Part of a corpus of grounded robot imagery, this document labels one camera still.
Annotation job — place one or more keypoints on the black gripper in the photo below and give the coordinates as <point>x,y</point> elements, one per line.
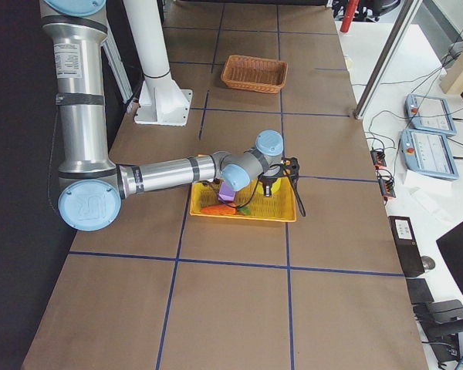
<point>268,181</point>

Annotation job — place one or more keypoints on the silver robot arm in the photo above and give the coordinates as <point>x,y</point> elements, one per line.
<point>92,186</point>

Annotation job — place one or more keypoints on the yellow plastic basket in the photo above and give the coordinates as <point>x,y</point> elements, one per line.
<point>281,206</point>

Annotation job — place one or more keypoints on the brown wicker basket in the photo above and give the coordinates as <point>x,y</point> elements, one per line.
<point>254,74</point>

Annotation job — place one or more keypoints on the purple cube block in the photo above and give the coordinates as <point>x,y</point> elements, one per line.
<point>226,193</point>

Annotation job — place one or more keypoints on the toy carrot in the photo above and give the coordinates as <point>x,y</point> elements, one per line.
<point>225,210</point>

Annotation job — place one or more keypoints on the black box with label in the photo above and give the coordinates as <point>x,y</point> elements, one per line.
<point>406,245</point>

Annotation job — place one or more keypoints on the lower teach pendant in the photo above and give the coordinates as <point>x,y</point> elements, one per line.
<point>428,153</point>

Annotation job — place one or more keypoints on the teach pendant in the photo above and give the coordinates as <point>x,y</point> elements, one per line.
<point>428,153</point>
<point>430,114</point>

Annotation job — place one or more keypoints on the upper teach pendant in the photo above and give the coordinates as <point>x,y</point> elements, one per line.
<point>430,114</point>

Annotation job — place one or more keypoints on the red cylinder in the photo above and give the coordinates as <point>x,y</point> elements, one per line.
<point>348,15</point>

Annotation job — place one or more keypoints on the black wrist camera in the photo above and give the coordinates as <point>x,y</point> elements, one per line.
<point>292,167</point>

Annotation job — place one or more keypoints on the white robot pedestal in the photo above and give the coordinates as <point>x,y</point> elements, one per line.
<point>161,101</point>

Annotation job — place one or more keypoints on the aluminium frame post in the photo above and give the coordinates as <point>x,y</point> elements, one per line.
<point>405,18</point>

